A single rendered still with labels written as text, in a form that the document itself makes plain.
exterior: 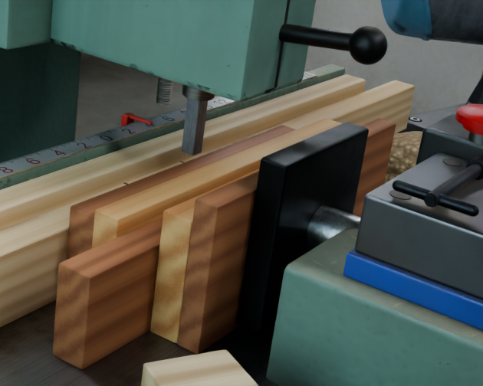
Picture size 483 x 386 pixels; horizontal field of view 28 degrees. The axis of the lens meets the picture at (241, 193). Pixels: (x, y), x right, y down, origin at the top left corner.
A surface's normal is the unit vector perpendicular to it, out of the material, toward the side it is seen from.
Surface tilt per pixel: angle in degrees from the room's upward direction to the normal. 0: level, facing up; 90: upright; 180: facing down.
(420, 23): 127
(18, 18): 90
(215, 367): 0
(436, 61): 90
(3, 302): 90
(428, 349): 90
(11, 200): 0
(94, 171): 0
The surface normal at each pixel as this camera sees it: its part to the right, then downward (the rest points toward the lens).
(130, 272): 0.83, 0.31
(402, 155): -0.27, -0.56
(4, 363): 0.13, -0.92
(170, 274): -0.54, 0.25
